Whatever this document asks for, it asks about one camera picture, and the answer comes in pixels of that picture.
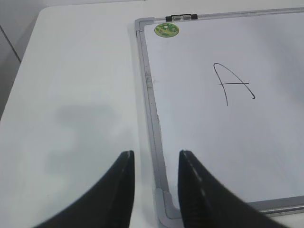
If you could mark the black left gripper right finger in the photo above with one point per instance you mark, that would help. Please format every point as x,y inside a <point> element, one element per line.
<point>206,203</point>

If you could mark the round green magnet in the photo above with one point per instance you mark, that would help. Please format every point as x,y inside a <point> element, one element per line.
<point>166,30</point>

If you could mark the white board with grey frame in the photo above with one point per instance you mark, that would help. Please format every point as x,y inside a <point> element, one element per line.
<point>230,88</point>

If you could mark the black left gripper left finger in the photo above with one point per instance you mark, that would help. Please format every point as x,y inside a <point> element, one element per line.
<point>108,204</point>

